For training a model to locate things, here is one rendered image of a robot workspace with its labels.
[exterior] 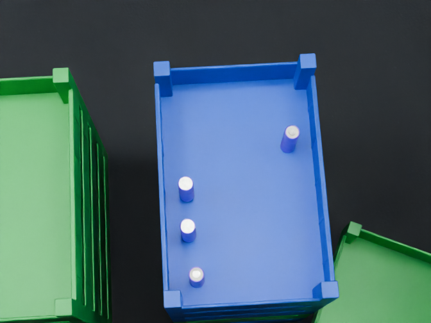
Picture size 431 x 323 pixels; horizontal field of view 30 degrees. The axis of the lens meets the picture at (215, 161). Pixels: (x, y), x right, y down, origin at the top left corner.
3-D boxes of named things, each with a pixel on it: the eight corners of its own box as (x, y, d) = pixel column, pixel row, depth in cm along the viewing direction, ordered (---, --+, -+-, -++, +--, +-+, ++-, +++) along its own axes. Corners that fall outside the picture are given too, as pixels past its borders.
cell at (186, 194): (192, 175, 96) (194, 188, 102) (177, 176, 96) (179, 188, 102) (194, 190, 96) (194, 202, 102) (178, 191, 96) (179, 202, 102)
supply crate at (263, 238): (156, 84, 106) (152, 61, 99) (308, 75, 107) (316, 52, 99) (166, 313, 99) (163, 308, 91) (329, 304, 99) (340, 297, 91)
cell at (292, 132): (279, 140, 104) (284, 124, 98) (294, 139, 104) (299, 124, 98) (281, 153, 104) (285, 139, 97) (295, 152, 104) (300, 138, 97)
